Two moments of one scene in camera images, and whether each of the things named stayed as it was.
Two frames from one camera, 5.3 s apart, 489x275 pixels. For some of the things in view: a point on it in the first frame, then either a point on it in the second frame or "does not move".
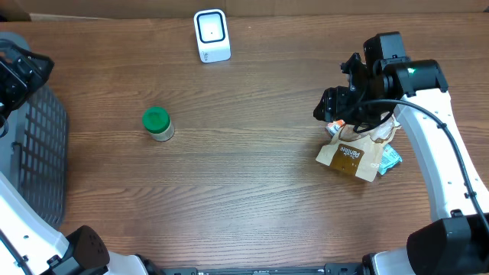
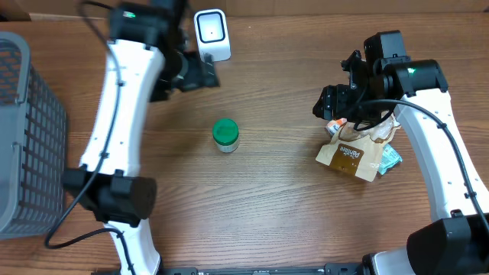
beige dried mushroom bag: x=358 y=153 does not move
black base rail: x=354 y=269 does not move
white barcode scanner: x=212 y=35 does not move
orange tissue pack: x=333 y=127 does not move
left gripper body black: x=15 y=87 → x=193 y=75
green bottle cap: x=156 y=119 → x=225 y=131
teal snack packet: x=389 y=160 does not move
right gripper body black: x=341 y=106 does not move
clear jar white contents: x=157 y=123 → x=225 y=134
